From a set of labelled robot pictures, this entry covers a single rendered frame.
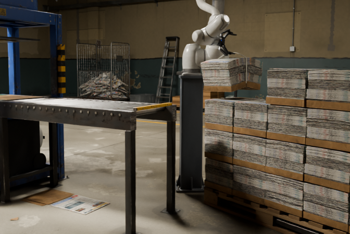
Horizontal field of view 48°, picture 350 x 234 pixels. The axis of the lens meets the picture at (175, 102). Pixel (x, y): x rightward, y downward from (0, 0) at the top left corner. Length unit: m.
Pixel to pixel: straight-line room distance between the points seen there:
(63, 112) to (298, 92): 1.55
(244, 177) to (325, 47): 6.81
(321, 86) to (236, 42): 7.63
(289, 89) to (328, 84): 0.26
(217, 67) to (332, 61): 6.60
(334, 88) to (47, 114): 1.89
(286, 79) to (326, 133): 0.41
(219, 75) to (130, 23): 8.81
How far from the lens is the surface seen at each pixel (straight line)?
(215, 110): 3.00
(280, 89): 2.64
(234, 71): 2.95
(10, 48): 4.33
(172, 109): 2.87
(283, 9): 9.74
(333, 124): 2.47
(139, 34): 11.45
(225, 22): 2.77
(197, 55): 3.39
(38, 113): 3.02
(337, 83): 2.44
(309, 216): 2.66
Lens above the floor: 1.08
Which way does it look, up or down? 5 degrees down
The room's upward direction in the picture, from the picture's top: straight up
